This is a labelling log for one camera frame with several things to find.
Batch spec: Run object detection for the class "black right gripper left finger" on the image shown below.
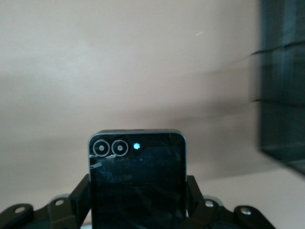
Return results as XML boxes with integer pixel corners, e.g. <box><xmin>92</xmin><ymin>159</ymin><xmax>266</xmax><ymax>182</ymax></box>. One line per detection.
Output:
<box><xmin>0</xmin><ymin>174</ymin><xmax>92</xmax><ymax>229</ymax></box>

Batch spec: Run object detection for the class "small black flip phone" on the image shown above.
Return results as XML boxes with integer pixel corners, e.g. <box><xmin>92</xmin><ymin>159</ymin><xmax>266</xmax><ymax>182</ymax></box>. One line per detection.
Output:
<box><xmin>88</xmin><ymin>129</ymin><xmax>187</xmax><ymax>229</ymax></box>

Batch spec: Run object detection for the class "black mesh two-tier tray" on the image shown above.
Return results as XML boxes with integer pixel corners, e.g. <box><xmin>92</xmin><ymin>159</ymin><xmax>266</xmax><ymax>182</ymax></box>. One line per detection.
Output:
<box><xmin>249</xmin><ymin>0</ymin><xmax>305</xmax><ymax>177</ymax></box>

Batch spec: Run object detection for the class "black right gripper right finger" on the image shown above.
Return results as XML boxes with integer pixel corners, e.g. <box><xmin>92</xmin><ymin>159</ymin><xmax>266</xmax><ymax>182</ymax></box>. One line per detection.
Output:
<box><xmin>185</xmin><ymin>175</ymin><xmax>276</xmax><ymax>229</ymax></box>

